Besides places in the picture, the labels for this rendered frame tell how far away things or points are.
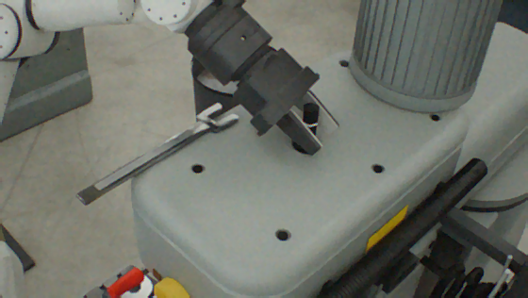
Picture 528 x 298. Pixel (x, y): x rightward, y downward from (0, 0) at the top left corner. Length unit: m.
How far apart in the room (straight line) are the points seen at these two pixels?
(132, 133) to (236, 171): 2.97
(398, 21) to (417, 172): 0.20
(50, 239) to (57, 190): 0.33
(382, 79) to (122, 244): 2.40
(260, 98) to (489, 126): 0.54
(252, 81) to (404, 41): 0.23
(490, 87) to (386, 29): 0.44
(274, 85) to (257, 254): 0.21
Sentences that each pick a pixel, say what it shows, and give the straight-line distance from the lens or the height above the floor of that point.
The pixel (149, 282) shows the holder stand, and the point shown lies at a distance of 1.66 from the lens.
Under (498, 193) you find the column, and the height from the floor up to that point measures 1.56.
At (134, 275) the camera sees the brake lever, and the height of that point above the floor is 1.71.
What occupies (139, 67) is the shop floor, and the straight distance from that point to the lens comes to 4.28.
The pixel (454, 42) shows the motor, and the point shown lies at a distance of 0.90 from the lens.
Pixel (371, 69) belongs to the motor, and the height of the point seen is 1.93.
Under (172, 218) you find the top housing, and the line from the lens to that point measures 0.76.
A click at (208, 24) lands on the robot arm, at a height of 2.04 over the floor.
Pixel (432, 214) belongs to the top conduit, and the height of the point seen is 1.80.
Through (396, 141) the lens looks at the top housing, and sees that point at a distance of 0.89.
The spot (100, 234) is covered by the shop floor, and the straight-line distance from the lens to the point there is 3.26.
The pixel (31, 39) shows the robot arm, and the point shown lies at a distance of 0.94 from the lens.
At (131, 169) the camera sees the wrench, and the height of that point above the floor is 1.90.
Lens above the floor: 2.46
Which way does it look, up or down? 42 degrees down
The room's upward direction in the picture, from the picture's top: 5 degrees clockwise
